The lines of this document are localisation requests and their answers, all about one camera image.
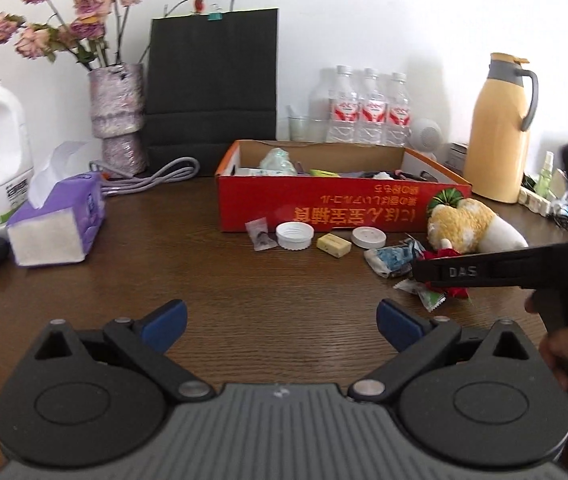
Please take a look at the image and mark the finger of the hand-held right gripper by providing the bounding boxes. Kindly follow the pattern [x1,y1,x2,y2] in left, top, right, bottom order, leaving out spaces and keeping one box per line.
[410,255,447,289]

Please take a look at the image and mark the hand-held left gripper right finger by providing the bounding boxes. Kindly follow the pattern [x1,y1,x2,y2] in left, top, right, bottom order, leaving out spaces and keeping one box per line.
[348,298,532,403]

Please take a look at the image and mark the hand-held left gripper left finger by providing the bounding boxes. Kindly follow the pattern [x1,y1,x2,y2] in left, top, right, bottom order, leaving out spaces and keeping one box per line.
[35,299,215,402]

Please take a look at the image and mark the green white candy wrapper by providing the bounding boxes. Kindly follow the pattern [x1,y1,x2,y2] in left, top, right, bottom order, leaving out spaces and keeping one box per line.
[393,280,447,312]

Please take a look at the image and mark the blue white wrapper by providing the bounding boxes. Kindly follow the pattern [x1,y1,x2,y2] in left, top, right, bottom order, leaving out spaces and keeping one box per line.
[364,239,427,279]

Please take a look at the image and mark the red wrapper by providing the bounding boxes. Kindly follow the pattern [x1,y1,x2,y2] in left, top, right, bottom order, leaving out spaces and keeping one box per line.
[423,249,472,306]

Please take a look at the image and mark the white and yellow plush toy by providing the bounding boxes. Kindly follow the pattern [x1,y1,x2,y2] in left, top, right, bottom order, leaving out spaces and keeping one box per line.
[426,197,529,254]

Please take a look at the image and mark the white round lid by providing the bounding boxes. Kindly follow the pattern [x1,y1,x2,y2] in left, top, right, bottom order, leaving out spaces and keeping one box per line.
[351,226,387,250]

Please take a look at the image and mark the yellow block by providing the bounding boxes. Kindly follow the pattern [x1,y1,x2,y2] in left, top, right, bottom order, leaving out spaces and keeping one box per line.
[316,232,352,259]

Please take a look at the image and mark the small clear plastic bag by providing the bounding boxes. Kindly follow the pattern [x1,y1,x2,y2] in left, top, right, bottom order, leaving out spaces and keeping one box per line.
[245,217,279,252]

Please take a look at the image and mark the white ridged bottle cap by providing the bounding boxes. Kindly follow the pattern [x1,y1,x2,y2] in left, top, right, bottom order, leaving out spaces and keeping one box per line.
[276,222,315,251]

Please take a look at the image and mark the red cardboard box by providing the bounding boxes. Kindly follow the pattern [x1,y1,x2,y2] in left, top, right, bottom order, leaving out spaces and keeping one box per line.
[215,140,474,233]

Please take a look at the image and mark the iridescent plastic bag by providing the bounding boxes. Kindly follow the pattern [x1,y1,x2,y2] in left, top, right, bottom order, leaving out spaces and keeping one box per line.
[259,147,295,177]

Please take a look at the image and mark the person's right hand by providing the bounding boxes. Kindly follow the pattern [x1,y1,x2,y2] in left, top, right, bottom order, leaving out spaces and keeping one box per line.
[524,290,568,391]

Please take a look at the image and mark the white power strip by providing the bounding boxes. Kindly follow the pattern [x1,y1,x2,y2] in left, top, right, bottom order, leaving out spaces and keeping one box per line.
[519,185,565,217]

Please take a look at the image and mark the green spray bottle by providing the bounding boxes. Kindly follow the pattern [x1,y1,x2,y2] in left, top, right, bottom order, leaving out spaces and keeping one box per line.
[534,151,556,198]

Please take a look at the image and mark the small white box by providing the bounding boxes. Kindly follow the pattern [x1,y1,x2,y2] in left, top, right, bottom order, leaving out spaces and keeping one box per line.
[446,142,470,171]

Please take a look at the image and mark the yellow thermos jug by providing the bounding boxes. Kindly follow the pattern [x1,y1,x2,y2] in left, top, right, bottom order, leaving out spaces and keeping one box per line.
[464,52,540,204]

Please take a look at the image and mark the white round speaker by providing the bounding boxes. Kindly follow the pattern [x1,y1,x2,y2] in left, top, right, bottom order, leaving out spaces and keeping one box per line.
[410,118,446,163]

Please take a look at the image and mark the purple tissue pack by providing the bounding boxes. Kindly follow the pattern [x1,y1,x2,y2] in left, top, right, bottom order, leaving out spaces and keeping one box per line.
[7,142,106,267]

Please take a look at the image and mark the clear water bottle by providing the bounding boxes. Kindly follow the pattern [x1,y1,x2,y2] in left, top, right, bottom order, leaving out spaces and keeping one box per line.
[356,67,387,145]
[384,72,412,147]
[326,65,359,143]

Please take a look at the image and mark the clear glass cup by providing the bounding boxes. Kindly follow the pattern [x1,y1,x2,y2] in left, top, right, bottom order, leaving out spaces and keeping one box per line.
[288,105,327,143]

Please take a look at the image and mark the white detergent bottle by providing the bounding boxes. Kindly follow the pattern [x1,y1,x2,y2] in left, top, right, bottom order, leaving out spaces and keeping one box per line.
[0,80,34,236]

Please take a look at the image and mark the black paper bag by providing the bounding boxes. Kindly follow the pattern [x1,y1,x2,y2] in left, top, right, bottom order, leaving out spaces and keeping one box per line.
[145,0,279,177]

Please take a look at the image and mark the dried pink flowers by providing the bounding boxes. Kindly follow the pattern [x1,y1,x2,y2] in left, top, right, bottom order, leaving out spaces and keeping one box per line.
[0,0,151,73]

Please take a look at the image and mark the grey cable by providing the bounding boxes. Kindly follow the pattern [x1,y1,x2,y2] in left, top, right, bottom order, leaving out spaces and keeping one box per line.
[88,156,201,196]

